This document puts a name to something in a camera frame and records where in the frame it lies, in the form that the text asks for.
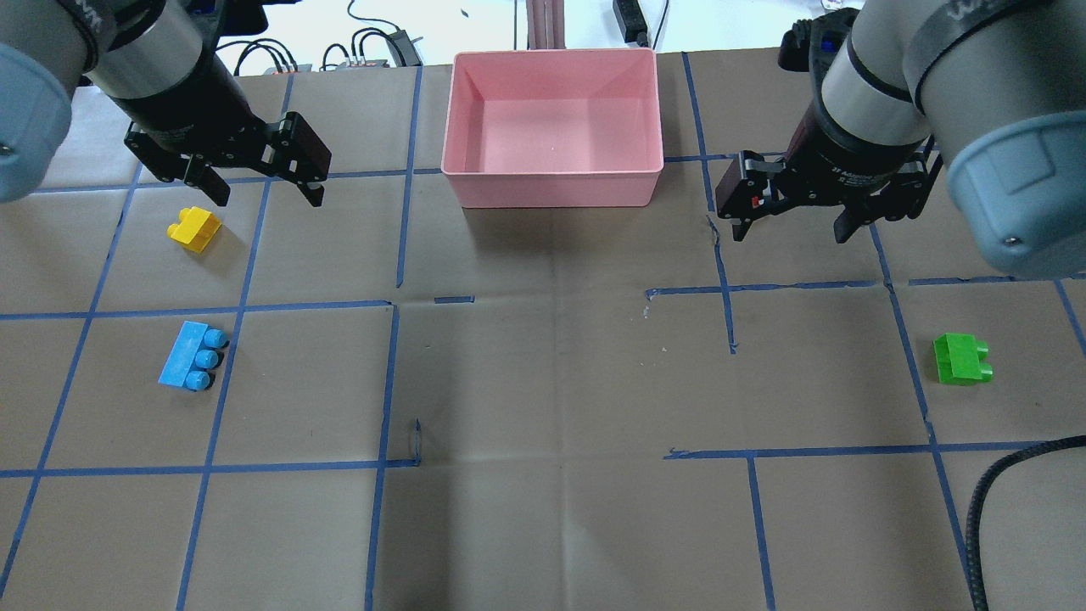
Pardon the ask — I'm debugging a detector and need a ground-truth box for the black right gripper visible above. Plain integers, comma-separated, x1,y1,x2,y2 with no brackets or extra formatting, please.
716,102,932,244

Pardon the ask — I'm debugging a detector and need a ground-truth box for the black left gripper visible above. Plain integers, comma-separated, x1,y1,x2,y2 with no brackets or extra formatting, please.
114,52,333,208

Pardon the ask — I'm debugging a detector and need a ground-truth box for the yellow toy block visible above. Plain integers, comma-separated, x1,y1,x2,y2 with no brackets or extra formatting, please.
166,206,220,255

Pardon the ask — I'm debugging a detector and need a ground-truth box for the blue toy block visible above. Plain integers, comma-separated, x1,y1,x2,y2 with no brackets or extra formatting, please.
157,321,230,392

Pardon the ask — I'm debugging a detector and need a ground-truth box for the green toy block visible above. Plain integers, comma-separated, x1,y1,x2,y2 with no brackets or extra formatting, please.
933,333,994,386

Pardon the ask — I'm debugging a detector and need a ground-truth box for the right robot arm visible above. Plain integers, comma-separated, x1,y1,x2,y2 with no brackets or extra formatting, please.
716,1,1085,279

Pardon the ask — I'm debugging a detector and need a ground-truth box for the pink plastic box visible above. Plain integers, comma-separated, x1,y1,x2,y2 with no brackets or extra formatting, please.
439,48,666,209

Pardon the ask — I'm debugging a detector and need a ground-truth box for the black power adapter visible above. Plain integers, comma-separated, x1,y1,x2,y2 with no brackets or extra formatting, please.
386,30,424,67

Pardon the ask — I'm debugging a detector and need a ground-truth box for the black power strip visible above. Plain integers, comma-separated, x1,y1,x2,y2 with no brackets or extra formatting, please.
613,0,649,48

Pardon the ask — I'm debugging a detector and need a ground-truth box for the aluminium frame post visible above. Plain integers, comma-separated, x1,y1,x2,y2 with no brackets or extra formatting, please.
526,0,567,50

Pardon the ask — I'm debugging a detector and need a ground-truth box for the black braided cable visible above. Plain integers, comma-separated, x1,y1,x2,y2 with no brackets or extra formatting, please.
967,435,1086,611

